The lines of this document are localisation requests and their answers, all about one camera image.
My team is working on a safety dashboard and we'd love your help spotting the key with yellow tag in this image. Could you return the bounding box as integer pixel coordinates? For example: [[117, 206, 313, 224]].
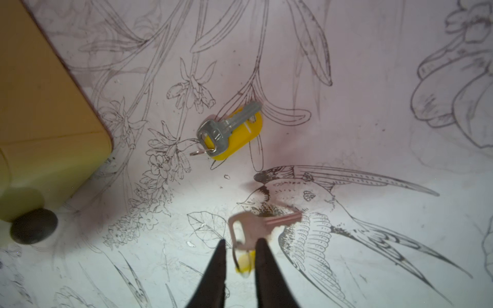
[[228, 212, 302, 277], [190, 101, 263, 161]]

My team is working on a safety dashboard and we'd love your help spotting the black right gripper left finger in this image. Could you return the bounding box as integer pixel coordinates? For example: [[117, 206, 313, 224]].
[[186, 239, 227, 308]]

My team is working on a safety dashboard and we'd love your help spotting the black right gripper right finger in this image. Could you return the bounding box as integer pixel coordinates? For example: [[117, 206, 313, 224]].
[[255, 238, 299, 308]]

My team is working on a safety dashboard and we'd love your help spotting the grey three-drawer storage box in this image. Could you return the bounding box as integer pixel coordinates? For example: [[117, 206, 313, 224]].
[[1, 1, 112, 246]]

